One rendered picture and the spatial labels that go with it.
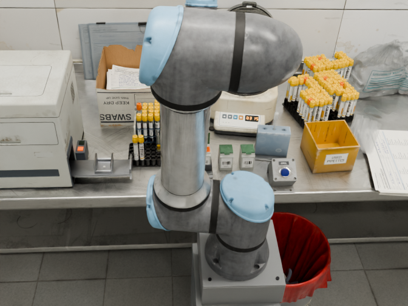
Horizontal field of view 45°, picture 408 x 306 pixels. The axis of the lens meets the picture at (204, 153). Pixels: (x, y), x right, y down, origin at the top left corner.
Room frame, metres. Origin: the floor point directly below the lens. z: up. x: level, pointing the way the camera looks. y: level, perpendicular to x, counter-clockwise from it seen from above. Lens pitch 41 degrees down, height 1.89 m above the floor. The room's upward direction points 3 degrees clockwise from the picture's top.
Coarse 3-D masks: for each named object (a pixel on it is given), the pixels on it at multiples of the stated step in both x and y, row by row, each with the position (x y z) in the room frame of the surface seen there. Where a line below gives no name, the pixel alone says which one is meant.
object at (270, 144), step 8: (264, 128) 1.20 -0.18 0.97; (272, 128) 1.20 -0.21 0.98; (280, 128) 1.20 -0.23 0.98; (288, 128) 1.20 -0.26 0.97; (256, 136) 1.21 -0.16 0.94; (264, 136) 1.18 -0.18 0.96; (272, 136) 1.18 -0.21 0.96; (280, 136) 1.18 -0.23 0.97; (288, 136) 1.17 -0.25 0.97; (256, 144) 1.18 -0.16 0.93; (264, 144) 1.18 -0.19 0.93; (272, 144) 1.18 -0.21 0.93; (280, 144) 1.18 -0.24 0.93; (288, 144) 1.17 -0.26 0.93; (256, 152) 1.18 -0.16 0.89; (264, 152) 1.18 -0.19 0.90; (272, 152) 1.18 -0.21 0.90; (280, 152) 1.18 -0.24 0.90
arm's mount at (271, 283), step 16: (272, 224) 0.83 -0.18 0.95; (272, 240) 0.78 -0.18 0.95; (272, 256) 0.73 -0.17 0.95; (208, 272) 0.68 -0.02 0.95; (272, 272) 0.69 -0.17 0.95; (208, 288) 0.64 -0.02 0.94; (224, 288) 0.65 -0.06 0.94; (240, 288) 0.65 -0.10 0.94; (256, 288) 0.65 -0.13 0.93; (272, 288) 0.66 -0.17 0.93; (208, 304) 0.64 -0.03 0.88
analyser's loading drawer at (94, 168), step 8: (112, 152) 1.09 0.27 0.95; (72, 160) 1.08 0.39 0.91; (80, 160) 1.08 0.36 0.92; (88, 160) 1.08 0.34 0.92; (96, 160) 1.05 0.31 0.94; (104, 160) 1.08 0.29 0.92; (112, 160) 1.06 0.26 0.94; (120, 160) 1.09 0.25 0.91; (128, 160) 1.09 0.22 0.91; (72, 168) 1.04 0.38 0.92; (80, 168) 1.05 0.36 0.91; (88, 168) 1.05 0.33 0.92; (96, 168) 1.04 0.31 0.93; (104, 168) 1.05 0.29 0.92; (112, 168) 1.05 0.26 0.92; (120, 168) 1.05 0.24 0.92; (128, 168) 1.06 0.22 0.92; (72, 176) 1.02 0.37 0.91; (80, 176) 1.02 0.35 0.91; (88, 176) 1.02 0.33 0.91; (96, 176) 1.02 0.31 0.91; (104, 176) 1.03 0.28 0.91; (112, 176) 1.03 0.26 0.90; (120, 176) 1.03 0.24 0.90; (128, 176) 1.03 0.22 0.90
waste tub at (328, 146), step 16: (304, 128) 1.23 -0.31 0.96; (320, 128) 1.25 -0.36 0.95; (336, 128) 1.26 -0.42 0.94; (304, 144) 1.21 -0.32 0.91; (320, 144) 1.24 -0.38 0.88; (336, 144) 1.25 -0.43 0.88; (352, 144) 1.17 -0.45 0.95; (320, 160) 1.11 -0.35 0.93; (336, 160) 1.12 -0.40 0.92; (352, 160) 1.13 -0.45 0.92
